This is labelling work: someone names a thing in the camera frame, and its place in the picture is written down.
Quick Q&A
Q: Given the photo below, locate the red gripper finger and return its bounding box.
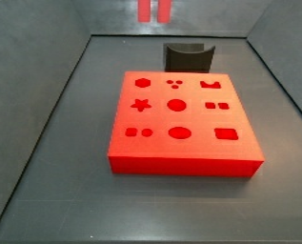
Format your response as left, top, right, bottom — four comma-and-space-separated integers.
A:
156, 0, 172, 23
138, 0, 151, 23

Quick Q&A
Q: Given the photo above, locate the red shape-sorter block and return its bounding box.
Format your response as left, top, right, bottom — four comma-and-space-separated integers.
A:
107, 71, 263, 177

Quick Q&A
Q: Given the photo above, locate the black curved holder block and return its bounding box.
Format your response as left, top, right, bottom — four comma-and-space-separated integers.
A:
163, 43, 215, 73

